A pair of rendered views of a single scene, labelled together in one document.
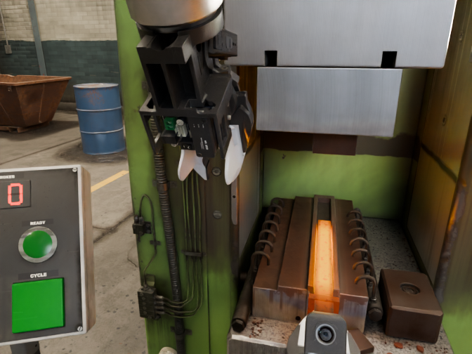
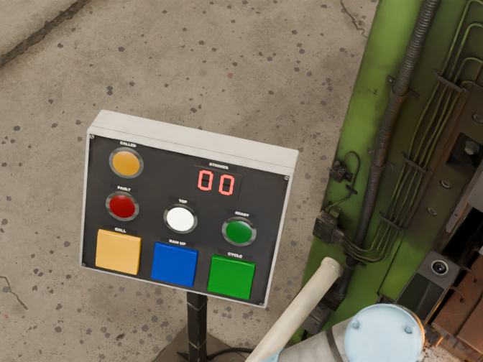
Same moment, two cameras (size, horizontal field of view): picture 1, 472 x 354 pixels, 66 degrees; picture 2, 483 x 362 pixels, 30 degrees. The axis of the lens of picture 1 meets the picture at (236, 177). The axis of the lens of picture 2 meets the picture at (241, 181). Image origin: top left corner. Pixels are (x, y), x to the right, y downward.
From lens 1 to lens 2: 1.05 m
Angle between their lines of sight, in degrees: 43
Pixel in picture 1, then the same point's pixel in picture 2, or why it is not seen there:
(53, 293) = (245, 274)
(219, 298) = (407, 263)
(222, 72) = not seen: hidden behind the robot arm
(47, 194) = (255, 192)
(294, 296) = (469, 350)
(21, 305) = (217, 274)
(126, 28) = (387, 26)
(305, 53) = not seen: outside the picture
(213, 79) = not seen: hidden behind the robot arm
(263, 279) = (447, 316)
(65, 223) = (267, 222)
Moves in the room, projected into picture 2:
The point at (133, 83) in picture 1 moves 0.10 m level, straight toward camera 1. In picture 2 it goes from (377, 70) to (371, 125)
